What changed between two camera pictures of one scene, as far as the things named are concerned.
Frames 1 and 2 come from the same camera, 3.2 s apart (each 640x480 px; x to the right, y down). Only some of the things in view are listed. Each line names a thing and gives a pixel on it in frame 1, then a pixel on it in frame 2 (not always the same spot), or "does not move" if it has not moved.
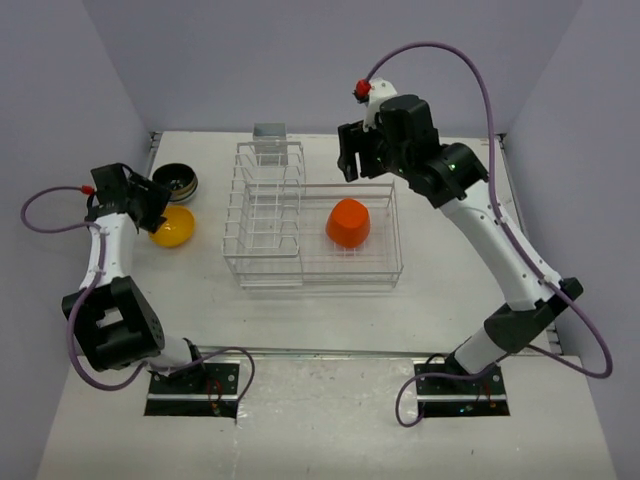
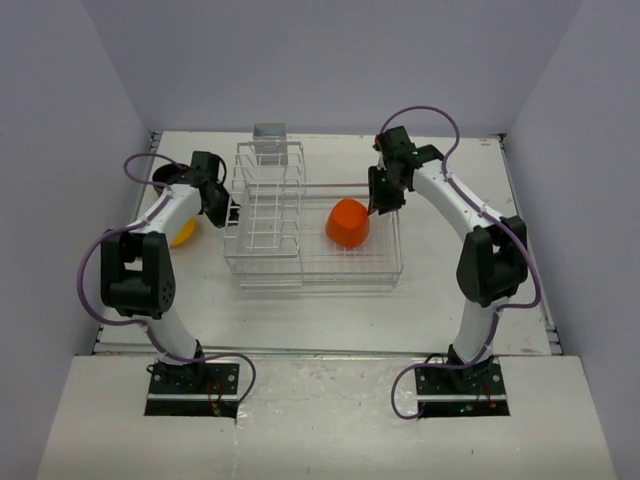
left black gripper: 158,198 -> 220,220
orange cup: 348,223 does not move
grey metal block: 269,131 does not move
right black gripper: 355,139 -> 381,202
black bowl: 180,181 does not move
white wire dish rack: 275,235 does not move
